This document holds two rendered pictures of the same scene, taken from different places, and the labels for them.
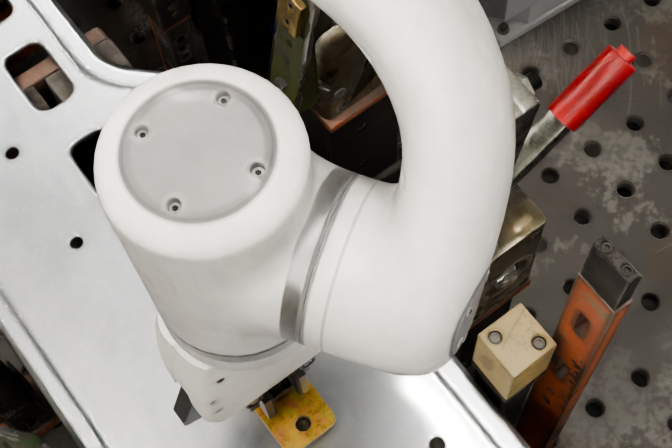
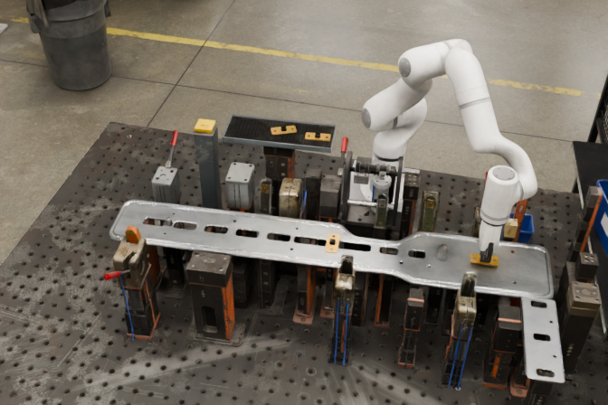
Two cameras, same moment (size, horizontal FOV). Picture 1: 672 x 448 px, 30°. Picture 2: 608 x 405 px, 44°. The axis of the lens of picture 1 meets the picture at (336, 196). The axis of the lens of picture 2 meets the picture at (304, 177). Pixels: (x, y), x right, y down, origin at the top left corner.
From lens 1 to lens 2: 1.91 m
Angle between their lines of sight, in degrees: 38
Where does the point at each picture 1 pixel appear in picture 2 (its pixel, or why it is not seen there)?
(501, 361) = (513, 225)
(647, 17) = not seen: hidden behind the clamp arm
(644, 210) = not seen: hidden behind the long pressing
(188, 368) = (498, 230)
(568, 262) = not seen: hidden behind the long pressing
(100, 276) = (439, 268)
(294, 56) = (431, 214)
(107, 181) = (499, 181)
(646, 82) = (440, 221)
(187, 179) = (507, 175)
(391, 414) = (501, 252)
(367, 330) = (530, 186)
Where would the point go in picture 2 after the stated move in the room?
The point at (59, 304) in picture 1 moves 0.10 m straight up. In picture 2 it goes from (439, 275) to (442, 251)
